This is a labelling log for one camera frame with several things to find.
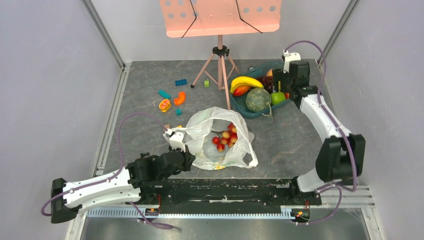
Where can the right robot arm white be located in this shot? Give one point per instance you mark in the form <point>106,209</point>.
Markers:
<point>341,156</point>

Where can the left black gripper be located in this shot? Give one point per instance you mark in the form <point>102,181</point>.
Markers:
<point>189,160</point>

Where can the white plastic bag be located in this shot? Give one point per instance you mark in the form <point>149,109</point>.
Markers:
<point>198,138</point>

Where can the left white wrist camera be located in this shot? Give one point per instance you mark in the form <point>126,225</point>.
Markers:
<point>175,139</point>

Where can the red cherry fruit cluster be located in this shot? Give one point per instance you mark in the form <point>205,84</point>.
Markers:
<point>225,139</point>

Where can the blue lego brick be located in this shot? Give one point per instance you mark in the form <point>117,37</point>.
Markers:
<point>180,82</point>

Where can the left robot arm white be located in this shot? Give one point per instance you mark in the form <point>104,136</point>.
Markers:
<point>136,182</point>

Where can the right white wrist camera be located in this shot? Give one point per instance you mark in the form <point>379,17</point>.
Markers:
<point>288,57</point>

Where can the orange slice toy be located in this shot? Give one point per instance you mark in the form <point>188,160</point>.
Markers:
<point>164,105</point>

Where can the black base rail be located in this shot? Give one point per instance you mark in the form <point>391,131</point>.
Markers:
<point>226,195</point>

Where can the peach fake fruit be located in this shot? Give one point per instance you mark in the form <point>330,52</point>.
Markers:
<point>269,73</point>

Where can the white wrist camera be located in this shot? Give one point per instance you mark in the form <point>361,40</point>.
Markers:
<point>288,57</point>
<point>175,139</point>

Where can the teal flat block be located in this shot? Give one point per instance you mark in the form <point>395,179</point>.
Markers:
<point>164,94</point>

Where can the green netted melon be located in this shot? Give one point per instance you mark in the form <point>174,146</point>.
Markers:
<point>258,102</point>

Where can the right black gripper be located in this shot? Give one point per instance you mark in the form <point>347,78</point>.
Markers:
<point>281,79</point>

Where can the pink music stand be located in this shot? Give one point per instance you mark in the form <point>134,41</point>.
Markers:
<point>200,18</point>

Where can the orange curved block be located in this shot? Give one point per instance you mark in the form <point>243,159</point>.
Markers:
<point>180,98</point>

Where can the small teal cube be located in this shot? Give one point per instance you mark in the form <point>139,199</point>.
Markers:
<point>178,112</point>

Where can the dark red grape bunch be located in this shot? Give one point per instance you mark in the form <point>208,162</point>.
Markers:
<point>267,82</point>

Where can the red orange mango fake fruit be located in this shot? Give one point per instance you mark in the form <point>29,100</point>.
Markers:
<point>241,90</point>

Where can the teal plastic fruit bin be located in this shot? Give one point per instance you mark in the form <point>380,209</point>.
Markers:
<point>238,103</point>

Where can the yellow banana fake fruit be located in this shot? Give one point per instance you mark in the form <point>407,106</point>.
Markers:
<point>244,81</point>

